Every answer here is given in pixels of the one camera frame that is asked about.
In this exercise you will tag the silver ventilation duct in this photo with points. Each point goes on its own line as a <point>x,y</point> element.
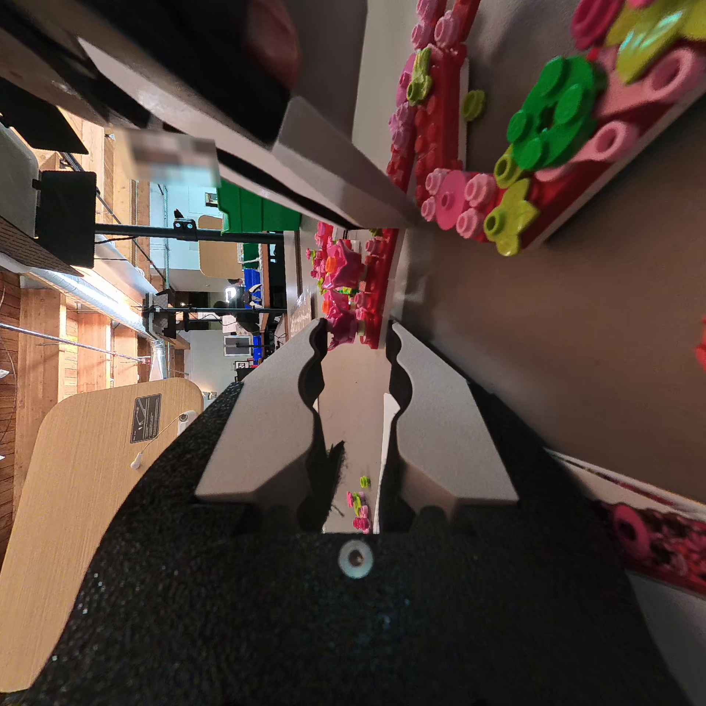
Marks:
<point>94,292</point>

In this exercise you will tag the stacked green plastic bins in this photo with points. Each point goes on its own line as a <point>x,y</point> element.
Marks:
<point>253,212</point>

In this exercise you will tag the light wood board with label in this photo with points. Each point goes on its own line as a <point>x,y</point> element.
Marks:
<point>82,524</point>

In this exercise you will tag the pink lego flower cluster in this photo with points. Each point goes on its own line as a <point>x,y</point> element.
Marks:
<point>358,510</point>

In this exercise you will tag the black camera rig stand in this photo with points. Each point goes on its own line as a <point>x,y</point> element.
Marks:
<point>160,320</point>

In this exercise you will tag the black square panel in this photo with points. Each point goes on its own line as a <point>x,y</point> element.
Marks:
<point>66,215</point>

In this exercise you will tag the black flat panel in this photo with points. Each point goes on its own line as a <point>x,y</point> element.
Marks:
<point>38,124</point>

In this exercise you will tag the red round lego piece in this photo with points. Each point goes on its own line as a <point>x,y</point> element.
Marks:
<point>701,353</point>

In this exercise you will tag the small red lego flower frame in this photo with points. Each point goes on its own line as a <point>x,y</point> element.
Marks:
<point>551,116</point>

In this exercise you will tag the thin metal rod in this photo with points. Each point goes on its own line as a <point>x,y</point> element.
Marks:
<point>71,345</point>

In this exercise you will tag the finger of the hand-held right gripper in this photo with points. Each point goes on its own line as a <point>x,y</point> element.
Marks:
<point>342,171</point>
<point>259,185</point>

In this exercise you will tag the white board stand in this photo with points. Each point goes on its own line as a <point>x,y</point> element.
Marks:
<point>185,420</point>

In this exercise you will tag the lime lego flower stud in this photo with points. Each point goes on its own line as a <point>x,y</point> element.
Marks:
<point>473,105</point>

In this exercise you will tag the person's right hand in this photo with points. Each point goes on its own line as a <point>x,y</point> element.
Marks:
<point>276,38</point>

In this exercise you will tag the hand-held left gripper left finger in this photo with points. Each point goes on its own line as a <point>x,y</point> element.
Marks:
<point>265,435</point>

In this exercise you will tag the large red lego flower frame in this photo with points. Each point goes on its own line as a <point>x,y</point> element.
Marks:
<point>339,322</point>

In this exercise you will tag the blue storage bins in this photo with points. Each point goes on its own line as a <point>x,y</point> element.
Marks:
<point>251,276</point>

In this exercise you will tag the brown slatted panel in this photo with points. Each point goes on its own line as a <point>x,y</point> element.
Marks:
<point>27,248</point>

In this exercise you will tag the white sheet with red label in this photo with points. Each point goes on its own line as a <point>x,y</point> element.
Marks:
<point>300,314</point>

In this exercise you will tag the lego instruction booklet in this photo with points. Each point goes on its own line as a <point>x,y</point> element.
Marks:
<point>662,540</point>

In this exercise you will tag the black rig pole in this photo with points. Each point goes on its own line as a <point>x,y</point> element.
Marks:
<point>138,230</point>

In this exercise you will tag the magenta lego rose orange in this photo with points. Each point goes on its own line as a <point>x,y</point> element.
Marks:
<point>345,265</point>

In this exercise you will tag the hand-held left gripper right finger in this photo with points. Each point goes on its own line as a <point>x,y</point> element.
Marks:
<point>447,441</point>

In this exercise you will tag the green storage bins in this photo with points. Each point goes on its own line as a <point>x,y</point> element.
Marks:
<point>251,253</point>

